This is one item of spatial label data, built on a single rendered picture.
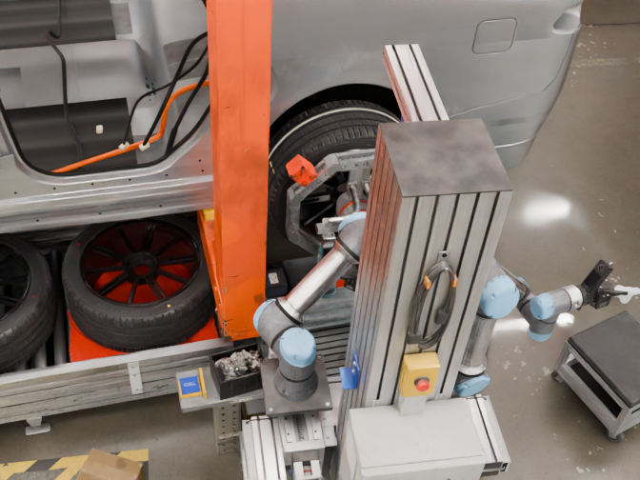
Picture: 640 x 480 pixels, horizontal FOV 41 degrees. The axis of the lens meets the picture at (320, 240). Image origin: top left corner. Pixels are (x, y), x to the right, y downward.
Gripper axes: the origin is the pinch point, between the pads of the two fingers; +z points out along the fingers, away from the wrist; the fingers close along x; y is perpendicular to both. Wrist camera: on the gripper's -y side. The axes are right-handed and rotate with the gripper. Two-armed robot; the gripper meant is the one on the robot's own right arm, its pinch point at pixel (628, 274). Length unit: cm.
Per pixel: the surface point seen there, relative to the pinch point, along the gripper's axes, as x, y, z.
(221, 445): -69, 108, -122
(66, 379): -100, 77, -175
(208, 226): -126, 39, -105
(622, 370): -24, 87, 42
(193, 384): -69, 67, -131
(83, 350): -118, 82, -165
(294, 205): -98, 17, -77
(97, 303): -118, 58, -156
